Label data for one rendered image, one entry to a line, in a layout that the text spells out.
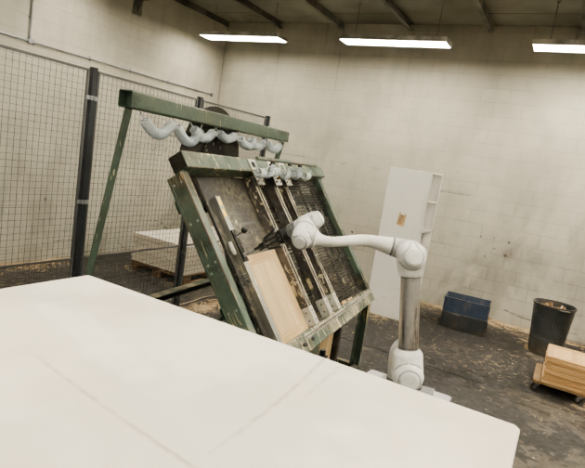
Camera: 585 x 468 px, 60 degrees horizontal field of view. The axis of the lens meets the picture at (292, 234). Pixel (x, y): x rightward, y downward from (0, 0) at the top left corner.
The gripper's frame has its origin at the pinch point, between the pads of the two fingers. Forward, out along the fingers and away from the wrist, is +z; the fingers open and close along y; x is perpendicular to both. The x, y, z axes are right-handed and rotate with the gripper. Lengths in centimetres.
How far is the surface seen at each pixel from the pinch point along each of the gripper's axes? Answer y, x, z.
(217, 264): 1.2, -27.4, 13.4
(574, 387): 230, 298, -105
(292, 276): 22, 47, 10
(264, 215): -23, 47, 12
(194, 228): -21.6, -27.4, 18.2
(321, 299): 45, 76, 10
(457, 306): 143, 455, -8
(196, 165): -54, -20, 6
